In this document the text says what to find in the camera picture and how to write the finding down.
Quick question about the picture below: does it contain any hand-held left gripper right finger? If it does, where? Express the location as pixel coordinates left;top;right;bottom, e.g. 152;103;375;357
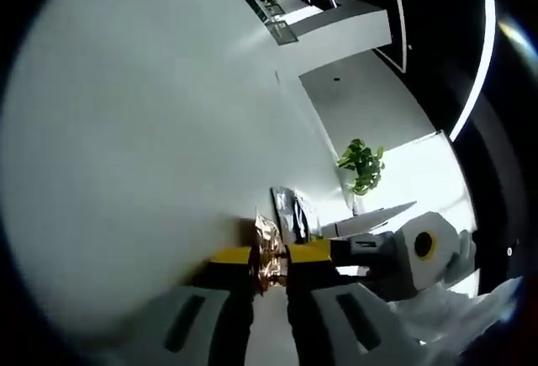
284;241;428;366

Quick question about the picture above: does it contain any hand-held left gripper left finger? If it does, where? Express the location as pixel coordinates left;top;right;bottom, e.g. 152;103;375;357
111;245;256;366

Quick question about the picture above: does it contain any gold skincare sachet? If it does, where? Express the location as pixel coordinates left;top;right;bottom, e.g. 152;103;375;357
251;207;292;298

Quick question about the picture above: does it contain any large green skincare sachet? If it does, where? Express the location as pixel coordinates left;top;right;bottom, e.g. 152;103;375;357
270;186;323;244

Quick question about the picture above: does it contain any potted green plant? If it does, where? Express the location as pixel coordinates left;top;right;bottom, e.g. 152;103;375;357
335;137;387;215

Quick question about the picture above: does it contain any dark mesh office chair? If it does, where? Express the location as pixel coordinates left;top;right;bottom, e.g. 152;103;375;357
266;19;300;46

